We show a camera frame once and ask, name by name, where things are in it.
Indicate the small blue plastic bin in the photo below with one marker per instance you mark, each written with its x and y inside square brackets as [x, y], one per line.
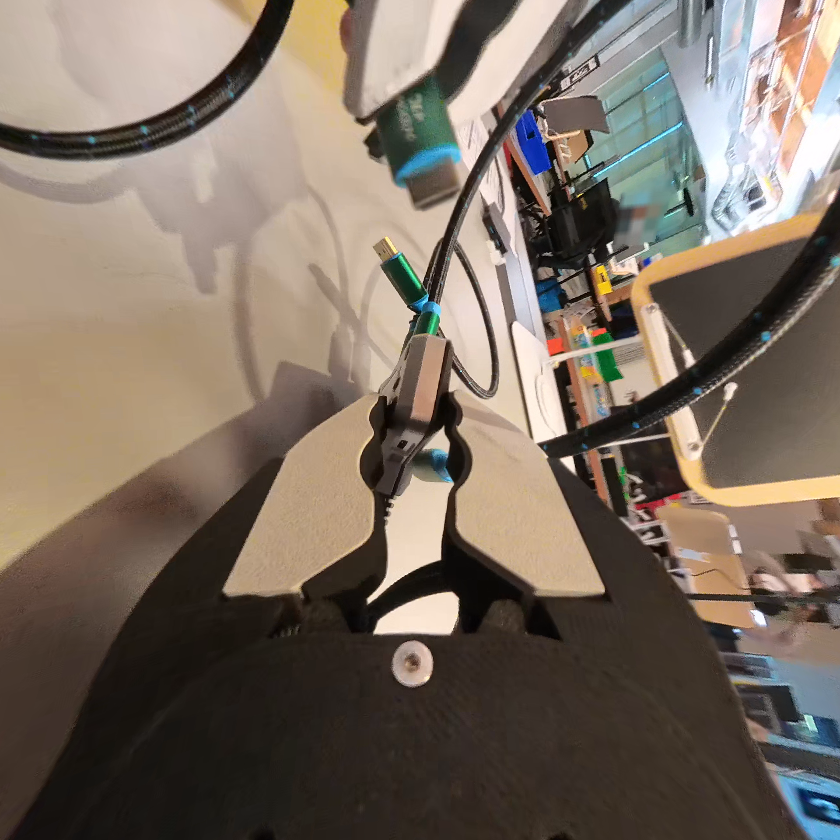
[531, 141]

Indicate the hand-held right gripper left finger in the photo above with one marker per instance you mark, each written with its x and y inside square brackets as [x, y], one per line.
[308, 512]

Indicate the silver metal port hub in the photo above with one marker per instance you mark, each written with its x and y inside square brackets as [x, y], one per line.
[426, 380]

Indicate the white flat pad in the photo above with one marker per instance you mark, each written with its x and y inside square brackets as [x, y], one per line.
[535, 374]

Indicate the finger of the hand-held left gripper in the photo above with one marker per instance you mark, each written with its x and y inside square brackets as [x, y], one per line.
[518, 65]
[394, 46]

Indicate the black board wooden rim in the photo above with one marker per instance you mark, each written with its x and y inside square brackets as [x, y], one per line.
[774, 426]

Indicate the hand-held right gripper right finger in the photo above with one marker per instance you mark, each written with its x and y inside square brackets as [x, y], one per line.
[518, 518]

